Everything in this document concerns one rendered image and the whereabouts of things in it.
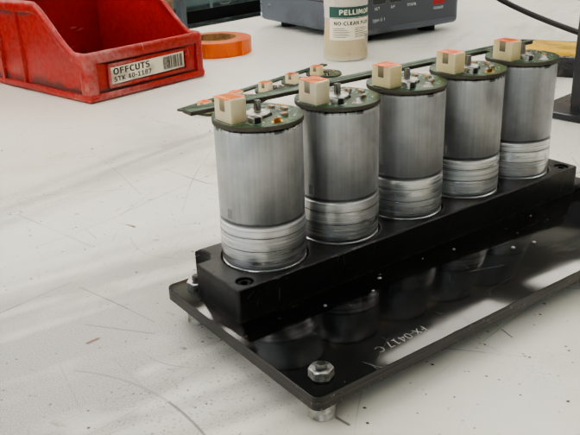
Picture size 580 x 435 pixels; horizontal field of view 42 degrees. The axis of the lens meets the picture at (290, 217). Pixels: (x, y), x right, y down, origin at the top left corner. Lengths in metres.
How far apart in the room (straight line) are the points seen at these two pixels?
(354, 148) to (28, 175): 0.20
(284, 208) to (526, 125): 0.11
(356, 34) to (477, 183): 0.34
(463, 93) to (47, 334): 0.15
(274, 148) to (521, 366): 0.09
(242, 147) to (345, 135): 0.03
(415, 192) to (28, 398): 0.13
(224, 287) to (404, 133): 0.07
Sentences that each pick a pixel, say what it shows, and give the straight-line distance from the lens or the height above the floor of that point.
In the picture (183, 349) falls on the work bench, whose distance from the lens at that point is 0.22.
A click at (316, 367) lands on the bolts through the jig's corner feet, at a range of 0.18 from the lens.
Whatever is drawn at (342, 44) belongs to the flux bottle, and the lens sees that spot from 0.58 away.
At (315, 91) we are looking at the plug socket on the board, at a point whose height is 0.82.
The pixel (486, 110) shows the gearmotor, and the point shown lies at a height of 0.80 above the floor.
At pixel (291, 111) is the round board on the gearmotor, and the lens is 0.21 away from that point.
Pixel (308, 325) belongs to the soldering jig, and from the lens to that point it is 0.21.
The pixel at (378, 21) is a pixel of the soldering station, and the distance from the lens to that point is 0.66.
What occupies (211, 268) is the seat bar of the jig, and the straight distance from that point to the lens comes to 0.22.
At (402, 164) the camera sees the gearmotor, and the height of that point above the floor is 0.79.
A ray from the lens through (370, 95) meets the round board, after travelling 0.23.
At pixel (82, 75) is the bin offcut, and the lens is 0.50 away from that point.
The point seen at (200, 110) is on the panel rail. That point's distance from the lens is 0.22.
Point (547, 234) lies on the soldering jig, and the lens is 0.27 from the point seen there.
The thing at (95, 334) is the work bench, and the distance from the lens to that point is 0.23.
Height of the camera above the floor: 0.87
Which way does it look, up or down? 23 degrees down
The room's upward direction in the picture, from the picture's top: 2 degrees counter-clockwise
